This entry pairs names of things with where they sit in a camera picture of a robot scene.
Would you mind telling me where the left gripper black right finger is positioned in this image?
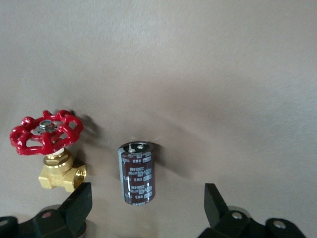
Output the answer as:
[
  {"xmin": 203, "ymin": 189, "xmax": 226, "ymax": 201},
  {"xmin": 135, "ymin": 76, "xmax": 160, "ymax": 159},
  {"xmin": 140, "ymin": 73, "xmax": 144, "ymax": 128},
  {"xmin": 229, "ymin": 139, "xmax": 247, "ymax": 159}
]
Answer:
[{"xmin": 198, "ymin": 183, "xmax": 308, "ymax": 238}]

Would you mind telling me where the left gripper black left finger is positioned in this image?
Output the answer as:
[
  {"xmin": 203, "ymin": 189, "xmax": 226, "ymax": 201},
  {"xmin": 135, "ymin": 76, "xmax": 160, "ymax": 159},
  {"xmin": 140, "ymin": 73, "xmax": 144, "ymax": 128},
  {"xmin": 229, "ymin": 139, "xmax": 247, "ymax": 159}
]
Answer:
[{"xmin": 0, "ymin": 182, "xmax": 93, "ymax": 238}]

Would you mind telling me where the small black connector block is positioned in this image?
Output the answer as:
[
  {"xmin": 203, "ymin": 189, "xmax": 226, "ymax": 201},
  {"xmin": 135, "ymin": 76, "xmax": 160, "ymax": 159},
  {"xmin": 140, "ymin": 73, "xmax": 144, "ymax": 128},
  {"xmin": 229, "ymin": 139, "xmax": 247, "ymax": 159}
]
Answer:
[{"xmin": 117, "ymin": 140, "xmax": 157, "ymax": 205}]

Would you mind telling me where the brass valve red handwheel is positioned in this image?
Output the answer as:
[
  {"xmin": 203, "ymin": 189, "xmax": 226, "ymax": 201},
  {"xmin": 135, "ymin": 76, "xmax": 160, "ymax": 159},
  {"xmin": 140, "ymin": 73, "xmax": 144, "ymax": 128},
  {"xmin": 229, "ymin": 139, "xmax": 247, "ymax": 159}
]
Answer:
[{"xmin": 9, "ymin": 110, "xmax": 88, "ymax": 193}]

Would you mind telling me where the brown table cover mat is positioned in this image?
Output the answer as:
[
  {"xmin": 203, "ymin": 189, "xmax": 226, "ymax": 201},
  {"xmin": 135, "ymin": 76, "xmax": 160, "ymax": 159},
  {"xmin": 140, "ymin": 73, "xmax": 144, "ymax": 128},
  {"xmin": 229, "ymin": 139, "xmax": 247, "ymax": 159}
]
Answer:
[{"xmin": 0, "ymin": 0, "xmax": 317, "ymax": 238}]

